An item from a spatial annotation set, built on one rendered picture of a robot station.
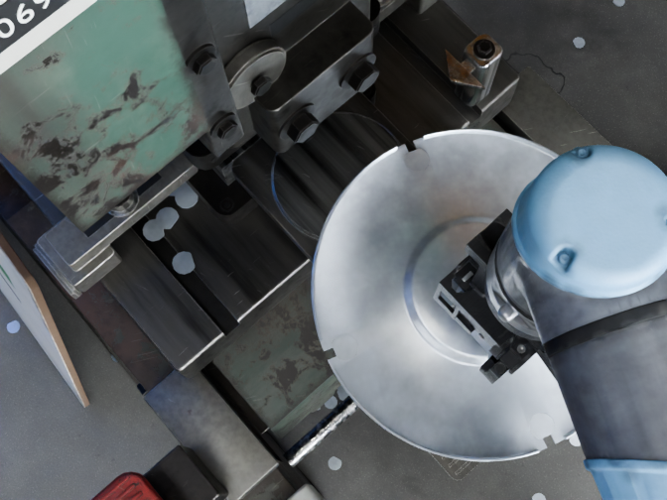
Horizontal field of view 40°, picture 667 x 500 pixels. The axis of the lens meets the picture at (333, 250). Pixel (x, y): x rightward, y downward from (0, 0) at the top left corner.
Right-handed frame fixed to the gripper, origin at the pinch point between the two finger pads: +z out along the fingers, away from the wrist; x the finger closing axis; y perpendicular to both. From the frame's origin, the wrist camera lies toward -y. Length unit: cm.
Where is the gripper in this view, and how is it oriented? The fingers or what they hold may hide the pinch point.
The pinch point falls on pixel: (513, 354)
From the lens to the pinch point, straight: 78.9
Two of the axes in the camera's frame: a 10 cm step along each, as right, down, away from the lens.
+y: -6.6, -7.2, 2.1
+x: -7.5, 6.4, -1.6
